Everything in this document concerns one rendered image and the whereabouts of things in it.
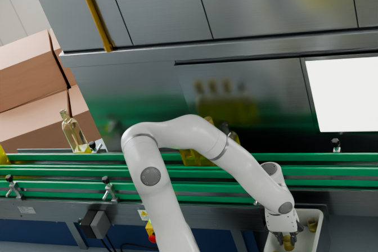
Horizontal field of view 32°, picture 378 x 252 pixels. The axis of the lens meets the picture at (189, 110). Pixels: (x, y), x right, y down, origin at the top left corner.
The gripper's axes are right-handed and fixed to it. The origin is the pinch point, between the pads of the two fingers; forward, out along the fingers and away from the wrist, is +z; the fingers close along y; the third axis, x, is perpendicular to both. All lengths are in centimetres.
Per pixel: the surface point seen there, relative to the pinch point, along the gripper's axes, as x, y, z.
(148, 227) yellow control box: -5, 55, 3
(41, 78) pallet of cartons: -174, 216, 43
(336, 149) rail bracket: -31.0, -14.5, -12.3
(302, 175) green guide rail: -22.6, -2.9, -7.8
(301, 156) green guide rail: -29.7, -2.0, -10.5
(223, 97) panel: -39, 25, -32
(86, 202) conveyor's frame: -13, 84, -2
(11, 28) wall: -224, 265, 28
